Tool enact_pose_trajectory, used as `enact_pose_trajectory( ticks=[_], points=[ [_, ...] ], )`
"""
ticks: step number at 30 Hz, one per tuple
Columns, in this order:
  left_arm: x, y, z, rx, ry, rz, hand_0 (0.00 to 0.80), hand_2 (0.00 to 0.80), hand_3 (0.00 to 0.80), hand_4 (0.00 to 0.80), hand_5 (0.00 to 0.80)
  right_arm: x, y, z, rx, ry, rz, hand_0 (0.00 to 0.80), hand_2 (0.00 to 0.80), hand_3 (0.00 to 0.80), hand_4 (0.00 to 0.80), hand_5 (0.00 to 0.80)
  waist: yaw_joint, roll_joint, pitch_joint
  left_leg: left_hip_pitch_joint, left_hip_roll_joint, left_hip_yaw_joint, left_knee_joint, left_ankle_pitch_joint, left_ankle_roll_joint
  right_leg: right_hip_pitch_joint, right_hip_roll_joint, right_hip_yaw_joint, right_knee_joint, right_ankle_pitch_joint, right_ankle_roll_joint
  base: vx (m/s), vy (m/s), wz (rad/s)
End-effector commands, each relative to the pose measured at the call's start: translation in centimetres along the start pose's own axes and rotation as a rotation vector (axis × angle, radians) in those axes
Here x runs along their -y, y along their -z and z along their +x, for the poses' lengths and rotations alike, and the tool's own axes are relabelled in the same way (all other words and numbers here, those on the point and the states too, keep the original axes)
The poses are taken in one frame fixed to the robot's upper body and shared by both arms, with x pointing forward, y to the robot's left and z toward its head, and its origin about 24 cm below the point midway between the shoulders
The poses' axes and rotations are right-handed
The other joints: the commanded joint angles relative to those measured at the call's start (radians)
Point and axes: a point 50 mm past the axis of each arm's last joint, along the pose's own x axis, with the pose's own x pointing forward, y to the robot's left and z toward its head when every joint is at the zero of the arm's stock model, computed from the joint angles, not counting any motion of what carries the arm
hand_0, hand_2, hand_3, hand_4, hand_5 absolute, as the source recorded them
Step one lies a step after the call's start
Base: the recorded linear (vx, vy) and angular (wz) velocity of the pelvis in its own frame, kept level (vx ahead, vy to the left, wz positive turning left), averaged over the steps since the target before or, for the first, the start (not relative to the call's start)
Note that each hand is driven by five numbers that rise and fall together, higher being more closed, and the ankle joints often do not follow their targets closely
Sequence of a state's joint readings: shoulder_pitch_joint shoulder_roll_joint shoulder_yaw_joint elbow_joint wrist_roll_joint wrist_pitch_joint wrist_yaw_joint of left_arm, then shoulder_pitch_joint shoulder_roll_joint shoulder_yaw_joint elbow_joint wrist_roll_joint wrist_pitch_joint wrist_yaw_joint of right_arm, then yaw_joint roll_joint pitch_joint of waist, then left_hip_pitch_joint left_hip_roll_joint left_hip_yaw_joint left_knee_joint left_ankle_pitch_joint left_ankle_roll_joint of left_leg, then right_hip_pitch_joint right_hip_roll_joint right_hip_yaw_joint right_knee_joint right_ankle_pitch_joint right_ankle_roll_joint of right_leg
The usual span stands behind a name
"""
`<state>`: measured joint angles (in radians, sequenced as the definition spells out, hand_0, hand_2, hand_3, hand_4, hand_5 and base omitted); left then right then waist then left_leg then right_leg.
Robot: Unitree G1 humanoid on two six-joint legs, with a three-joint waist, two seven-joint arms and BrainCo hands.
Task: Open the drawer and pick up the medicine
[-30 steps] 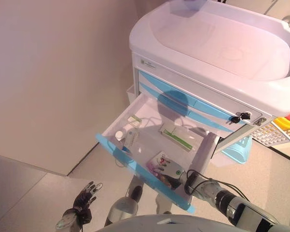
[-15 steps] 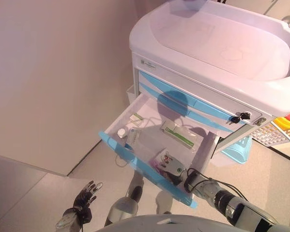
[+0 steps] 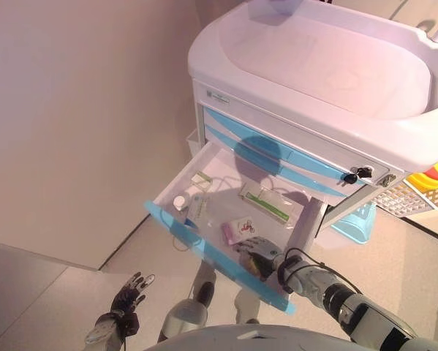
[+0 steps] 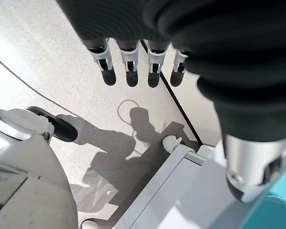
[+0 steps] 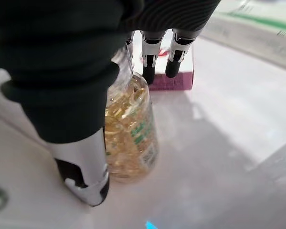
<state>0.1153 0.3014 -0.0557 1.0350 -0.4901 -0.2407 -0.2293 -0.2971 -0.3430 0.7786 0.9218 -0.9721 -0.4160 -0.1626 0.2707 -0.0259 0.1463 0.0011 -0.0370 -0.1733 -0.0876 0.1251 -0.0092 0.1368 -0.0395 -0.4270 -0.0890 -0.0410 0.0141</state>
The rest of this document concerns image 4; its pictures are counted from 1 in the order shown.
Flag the thin dark floor cable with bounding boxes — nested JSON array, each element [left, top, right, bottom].
[[0, 51, 77, 118]]

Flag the white medical cart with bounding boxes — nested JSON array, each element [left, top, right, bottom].
[[114, 135, 286, 229]]

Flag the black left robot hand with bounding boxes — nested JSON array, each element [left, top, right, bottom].
[[55, 0, 286, 203]]

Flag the white drawer with blue front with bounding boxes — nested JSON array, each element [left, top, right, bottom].
[[238, 155, 286, 229]]

